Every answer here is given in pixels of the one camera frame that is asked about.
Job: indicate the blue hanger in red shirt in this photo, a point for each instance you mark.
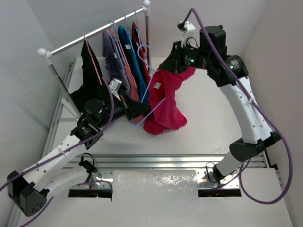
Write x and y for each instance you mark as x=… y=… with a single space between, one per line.
x=137 y=28

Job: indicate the blue hanger in teal shirt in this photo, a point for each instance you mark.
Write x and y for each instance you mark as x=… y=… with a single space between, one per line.
x=128 y=32

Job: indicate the silver clothes rack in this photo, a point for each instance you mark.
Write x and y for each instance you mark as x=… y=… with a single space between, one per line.
x=66 y=100

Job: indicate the dark red t-shirt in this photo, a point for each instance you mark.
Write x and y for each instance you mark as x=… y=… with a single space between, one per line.
x=136 y=42

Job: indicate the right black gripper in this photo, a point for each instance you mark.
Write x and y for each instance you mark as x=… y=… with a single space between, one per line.
x=174 y=63

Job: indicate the blue hanger in purple shirt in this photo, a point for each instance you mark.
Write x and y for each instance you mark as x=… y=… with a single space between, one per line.
x=116 y=37

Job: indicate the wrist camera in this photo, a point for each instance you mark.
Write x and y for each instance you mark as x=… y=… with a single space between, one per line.
x=187 y=29
x=115 y=85

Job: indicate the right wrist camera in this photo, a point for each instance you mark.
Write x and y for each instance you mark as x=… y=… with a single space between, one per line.
x=187 y=29

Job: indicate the light blue wire hanger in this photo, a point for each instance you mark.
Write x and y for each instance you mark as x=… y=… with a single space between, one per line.
x=152 y=73

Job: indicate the salmon pink t-shirt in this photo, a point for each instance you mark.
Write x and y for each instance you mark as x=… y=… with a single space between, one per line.
x=133 y=86

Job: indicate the magenta t-shirt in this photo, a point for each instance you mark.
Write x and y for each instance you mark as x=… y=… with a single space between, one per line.
x=161 y=96

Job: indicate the purple t-shirt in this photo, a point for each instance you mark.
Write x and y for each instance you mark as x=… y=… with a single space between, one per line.
x=115 y=64

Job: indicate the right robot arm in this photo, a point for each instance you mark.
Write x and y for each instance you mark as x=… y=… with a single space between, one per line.
x=256 y=134

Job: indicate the teal t-shirt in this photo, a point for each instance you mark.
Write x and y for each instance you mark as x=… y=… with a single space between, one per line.
x=129 y=52

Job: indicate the pink wire hanger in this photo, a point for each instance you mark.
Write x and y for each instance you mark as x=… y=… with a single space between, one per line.
x=92 y=59

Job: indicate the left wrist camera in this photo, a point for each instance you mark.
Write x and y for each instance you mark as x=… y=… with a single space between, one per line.
x=115 y=85

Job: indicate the black t-shirt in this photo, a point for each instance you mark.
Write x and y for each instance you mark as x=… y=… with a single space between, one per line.
x=91 y=88

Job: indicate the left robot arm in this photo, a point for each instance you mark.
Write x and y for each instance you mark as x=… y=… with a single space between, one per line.
x=34 y=186

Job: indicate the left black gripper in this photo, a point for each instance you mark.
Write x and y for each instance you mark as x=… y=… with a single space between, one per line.
x=128 y=109

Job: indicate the aluminium rail frame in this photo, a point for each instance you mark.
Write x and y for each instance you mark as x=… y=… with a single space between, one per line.
x=156 y=178

